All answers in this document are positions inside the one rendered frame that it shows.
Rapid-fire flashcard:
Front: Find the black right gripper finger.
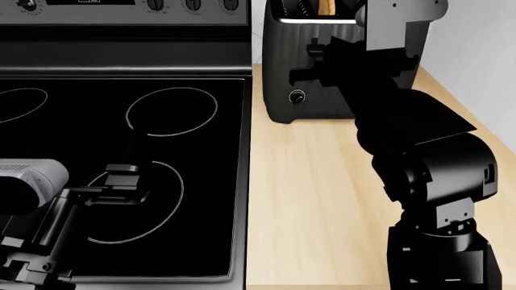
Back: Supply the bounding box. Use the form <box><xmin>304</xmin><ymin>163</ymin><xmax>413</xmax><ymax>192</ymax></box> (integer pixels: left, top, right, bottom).
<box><xmin>312</xmin><ymin>56</ymin><xmax>334</xmax><ymax>70</ymax></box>
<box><xmin>289</xmin><ymin>67</ymin><xmax>324</xmax><ymax>85</ymax></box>

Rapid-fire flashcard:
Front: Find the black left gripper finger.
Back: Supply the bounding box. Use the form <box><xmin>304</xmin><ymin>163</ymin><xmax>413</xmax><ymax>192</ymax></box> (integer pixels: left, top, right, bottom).
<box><xmin>127</xmin><ymin>120</ymin><xmax>156</xmax><ymax>194</ymax></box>
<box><xmin>105</xmin><ymin>164</ymin><xmax>141</xmax><ymax>188</ymax></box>

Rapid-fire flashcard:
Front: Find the gray wrist camera box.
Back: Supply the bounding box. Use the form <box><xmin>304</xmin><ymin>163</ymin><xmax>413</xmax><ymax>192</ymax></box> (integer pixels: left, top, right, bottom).
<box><xmin>355</xmin><ymin>0</ymin><xmax>450</xmax><ymax>51</ymax></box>
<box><xmin>0</xmin><ymin>158</ymin><xmax>70</xmax><ymax>218</ymax></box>

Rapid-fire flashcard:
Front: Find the gray right wrist camera box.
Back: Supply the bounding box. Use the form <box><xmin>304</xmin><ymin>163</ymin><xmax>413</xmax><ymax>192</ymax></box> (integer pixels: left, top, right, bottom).
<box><xmin>355</xmin><ymin>0</ymin><xmax>450</xmax><ymax>51</ymax></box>

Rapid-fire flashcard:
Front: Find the black toaster lever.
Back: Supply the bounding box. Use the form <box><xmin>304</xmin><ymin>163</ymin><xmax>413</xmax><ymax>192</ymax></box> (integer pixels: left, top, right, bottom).
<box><xmin>306</xmin><ymin>37</ymin><xmax>325</xmax><ymax>58</ymax></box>

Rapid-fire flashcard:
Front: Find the gray left wrist camera box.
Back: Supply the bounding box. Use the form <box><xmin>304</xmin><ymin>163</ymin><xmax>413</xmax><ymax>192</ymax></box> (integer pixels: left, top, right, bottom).
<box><xmin>0</xmin><ymin>158</ymin><xmax>70</xmax><ymax>218</ymax></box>

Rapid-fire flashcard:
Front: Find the toasted bread slice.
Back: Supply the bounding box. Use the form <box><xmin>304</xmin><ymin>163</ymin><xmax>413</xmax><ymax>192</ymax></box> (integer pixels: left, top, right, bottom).
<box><xmin>317</xmin><ymin>0</ymin><xmax>338</xmax><ymax>16</ymax></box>

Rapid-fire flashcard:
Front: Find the black toaster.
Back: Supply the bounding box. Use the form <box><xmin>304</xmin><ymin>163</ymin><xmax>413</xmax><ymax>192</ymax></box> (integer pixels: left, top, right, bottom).
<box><xmin>261</xmin><ymin>0</ymin><xmax>431</xmax><ymax>126</ymax></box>

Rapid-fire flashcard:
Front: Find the black glass-top electric stove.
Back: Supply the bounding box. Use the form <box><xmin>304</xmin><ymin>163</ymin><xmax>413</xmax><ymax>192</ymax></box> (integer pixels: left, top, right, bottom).
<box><xmin>0</xmin><ymin>0</ymin><xmax>253</xmax><ymax>290</ymax></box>

